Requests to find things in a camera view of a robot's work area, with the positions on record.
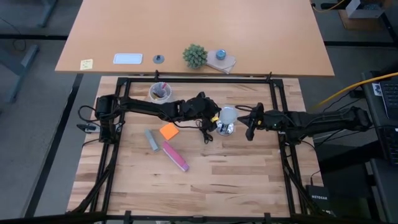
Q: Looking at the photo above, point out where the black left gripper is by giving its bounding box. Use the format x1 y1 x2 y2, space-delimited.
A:
182 92 223 133

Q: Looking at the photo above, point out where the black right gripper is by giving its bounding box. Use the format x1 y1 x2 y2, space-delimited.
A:
238 102 282 141

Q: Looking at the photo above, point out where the chrome lamp socket base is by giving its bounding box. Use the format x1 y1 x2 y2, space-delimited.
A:
216 119 236 137

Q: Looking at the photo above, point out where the orange sticky note pad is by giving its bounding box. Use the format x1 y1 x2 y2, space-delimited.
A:
159 123 180 141

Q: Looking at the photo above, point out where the pink white stapler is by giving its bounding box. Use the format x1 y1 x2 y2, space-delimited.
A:
161 141 190 172

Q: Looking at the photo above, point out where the white ribbed pen holder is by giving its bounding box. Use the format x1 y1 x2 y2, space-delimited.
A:
149 82 172 104

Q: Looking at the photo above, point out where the green potted succulent plant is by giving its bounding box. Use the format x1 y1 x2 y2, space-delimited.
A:
182 44 208 70

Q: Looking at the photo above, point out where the grey stapler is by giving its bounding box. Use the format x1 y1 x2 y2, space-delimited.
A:
144 129 160 152

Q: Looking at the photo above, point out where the tan wooden desk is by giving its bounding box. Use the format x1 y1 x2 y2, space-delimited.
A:
55 0 335 78

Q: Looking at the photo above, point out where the white rectangular desk plate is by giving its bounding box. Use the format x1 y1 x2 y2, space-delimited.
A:
113 53 144 65

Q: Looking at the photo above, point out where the yellow sticky note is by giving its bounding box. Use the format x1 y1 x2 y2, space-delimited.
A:
80 58 94 71

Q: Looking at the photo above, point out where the black keyboard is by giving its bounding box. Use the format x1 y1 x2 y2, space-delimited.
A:
379 80 398 121

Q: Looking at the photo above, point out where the cardboard box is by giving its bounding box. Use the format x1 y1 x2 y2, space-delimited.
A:
338 9 386 31

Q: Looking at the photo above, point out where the grey box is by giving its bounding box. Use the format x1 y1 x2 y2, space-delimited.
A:
345 0 386 19

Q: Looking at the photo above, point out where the black aluminium table frame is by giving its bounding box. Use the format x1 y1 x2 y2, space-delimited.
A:
67 70 338 224

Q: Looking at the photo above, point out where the black network switch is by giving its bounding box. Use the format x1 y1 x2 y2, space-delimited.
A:
305 184 331 212

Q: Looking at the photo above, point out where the thick yellow cable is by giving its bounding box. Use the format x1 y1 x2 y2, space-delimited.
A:
312 72 398 110

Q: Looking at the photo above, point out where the thin yellow cable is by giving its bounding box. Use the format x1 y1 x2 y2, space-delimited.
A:
312 0 346 13

